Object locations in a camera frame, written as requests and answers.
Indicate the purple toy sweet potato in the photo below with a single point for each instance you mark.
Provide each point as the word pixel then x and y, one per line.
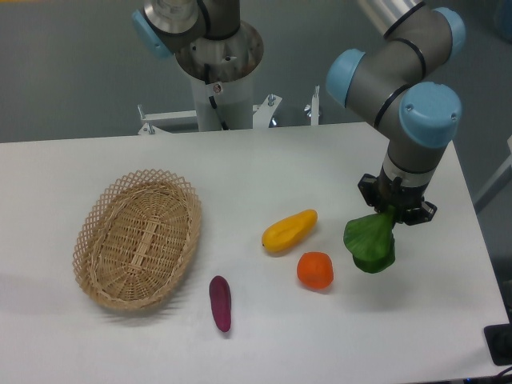
pixel 220 302

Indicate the black device at table edge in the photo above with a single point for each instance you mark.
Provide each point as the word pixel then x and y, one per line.
pixel 498 340

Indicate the orange toy fruit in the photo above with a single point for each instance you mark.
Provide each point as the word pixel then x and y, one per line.
pixel 315 270

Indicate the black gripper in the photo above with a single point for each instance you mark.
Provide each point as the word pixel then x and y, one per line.
pixel 400 190

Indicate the green leafy toy vegetable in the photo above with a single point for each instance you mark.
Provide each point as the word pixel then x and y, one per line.
pixel 370 240

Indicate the white table leg right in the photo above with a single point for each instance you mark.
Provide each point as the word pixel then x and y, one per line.
pixel 494 184

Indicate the white metal base frame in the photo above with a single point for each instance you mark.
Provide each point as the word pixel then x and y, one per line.
pixel 213 116

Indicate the oval woven wicker basket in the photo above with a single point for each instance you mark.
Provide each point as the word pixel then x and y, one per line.
pixel 136 243

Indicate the yellow toy papaya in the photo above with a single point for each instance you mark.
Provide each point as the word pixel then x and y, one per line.
pixel 289 231

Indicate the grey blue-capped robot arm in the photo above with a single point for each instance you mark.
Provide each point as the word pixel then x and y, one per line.
pixel 389 90

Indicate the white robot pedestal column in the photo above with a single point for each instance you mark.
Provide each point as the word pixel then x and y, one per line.
pixel 223 67

